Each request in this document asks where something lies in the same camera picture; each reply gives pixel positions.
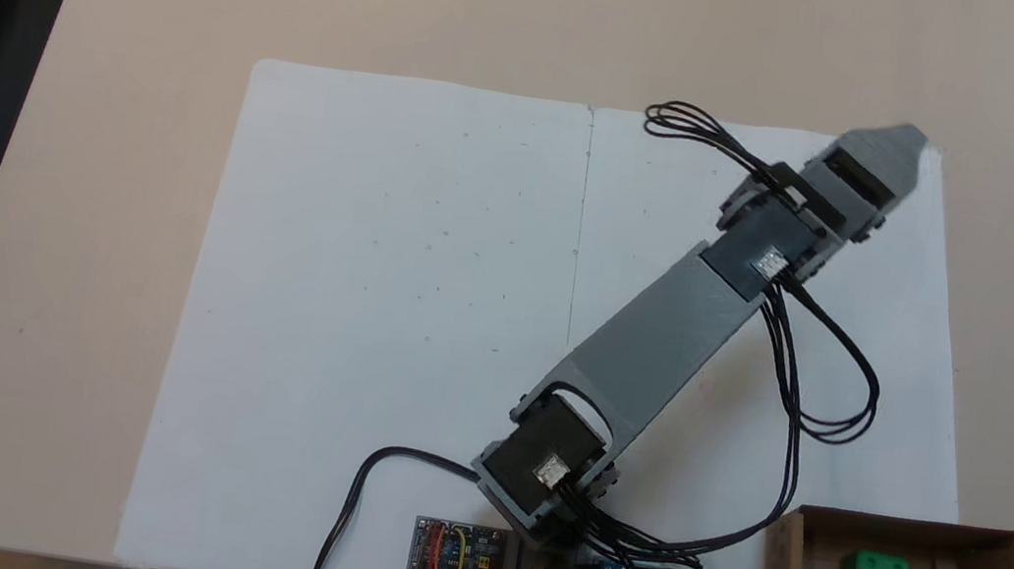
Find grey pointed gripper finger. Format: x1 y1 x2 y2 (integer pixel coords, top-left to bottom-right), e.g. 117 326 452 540
820 113 931 222

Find black forearm cable loop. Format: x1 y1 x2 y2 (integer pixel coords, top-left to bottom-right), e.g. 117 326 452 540
737 264 898 452

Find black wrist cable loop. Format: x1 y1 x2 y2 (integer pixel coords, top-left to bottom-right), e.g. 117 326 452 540
635 95 795 194

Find black base cable bundle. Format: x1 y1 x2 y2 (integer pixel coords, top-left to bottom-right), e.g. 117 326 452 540
541 372 811 569

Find black power cable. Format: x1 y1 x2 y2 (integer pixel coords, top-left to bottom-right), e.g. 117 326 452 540
310 437 485 569

